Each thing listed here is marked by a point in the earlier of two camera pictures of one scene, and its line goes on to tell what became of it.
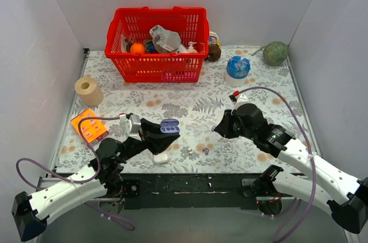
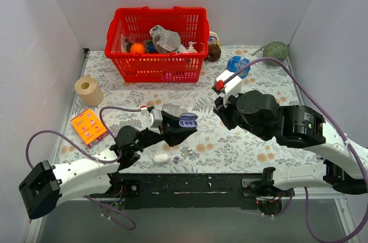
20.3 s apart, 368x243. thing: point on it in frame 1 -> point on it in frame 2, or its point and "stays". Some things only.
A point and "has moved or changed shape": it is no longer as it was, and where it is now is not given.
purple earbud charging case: [169, 126] has moved or changed shape
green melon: [275, 53] stays
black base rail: [187, 190] stays
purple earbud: [206, 149] -> [176, 159]
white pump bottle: [191, 49] stays
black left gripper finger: [147, 126] -> [170, 123]
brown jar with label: [214, 49] stays
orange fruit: [137, 47] stays
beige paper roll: [90, 92] stays
